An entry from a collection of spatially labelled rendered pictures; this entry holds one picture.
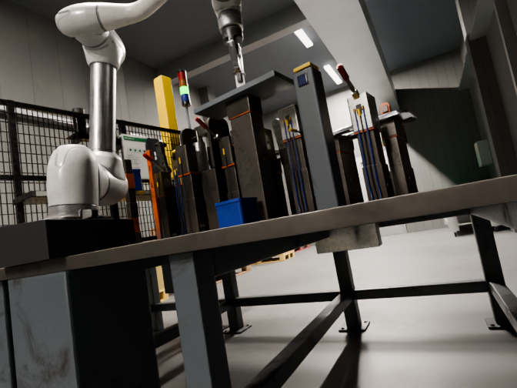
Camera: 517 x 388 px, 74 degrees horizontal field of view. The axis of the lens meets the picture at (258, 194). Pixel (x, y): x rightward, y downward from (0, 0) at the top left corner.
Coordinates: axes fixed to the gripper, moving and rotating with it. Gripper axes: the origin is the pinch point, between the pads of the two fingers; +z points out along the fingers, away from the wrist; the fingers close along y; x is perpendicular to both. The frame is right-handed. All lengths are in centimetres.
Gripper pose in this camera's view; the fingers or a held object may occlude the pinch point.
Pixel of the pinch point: (240, 83)
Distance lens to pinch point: 131.0
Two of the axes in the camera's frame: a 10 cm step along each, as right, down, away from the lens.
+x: -9.7, 1.8, 1.8
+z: 1.7, 9.8, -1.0
